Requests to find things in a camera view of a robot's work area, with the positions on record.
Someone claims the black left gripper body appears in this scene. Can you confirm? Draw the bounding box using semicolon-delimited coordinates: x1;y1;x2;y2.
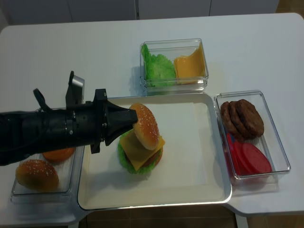
66;89;107;153

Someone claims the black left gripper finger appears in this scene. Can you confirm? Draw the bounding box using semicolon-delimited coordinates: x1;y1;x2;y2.
104;125;133;146
105;101;138;130

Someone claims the sesame bun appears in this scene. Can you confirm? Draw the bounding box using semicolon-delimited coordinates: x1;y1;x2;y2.
130;103;160;151
15;159;59;192

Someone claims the black covered left robot arm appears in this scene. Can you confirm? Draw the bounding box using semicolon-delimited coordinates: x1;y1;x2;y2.
0;89;138;166

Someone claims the yellow cheese slice on burger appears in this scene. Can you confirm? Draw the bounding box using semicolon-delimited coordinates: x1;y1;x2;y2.
119;132;166;171

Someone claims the green lettuce leaf on burger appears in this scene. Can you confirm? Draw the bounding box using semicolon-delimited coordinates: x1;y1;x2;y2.
116;133;160;174

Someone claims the green lettuce in container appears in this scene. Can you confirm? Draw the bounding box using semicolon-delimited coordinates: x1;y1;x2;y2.
141;44;176;87

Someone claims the clear plastic lettuce cheese container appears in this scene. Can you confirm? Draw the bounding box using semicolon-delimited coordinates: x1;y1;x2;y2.
140;38;209;95

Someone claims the flat cheese slices stack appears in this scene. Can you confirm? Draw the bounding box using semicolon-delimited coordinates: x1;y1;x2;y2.
174;56;194;84

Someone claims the leaning cheese slice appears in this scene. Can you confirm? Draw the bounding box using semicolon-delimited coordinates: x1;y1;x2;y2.
189;43;205;78

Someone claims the smooth orange bottom bun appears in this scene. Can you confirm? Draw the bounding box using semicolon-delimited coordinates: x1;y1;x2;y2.
42;148;75;164

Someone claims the white metal serving tray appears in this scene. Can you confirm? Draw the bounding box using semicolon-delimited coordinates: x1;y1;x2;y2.
78;93;232;210

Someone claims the clear plastic bun container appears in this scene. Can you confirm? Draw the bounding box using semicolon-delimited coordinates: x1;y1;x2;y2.
10;108;86;204

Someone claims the white paper tray liner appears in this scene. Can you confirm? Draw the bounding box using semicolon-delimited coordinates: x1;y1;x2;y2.
87;103;214;192

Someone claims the brown patty left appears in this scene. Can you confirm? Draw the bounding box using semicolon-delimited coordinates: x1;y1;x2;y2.
220;102;244;143

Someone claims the brown patty middle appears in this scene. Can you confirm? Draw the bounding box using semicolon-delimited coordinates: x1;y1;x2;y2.
228;101;250;139

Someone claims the red tomato slice back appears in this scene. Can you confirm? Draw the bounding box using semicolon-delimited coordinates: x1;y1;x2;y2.
226;133;241;175

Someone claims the red tomato slice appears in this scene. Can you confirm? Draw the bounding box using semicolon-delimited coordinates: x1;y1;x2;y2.
233;141;249;175
226;133;241;175
241;143;272;174

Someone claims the red tomato slice middle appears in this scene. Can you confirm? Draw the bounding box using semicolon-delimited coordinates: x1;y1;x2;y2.
233;141;249;175

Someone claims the brown patty front right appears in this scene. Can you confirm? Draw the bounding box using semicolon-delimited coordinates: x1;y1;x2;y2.
236;99;264;137

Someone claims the clear plastic patty tomato container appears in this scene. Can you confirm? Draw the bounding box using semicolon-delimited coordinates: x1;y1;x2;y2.
214;90;291;190

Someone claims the red tomato slice front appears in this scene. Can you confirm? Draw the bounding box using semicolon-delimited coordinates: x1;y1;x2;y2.
241;143;272;174

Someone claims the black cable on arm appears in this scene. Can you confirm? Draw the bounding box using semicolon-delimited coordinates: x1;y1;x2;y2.
32;88;54;113

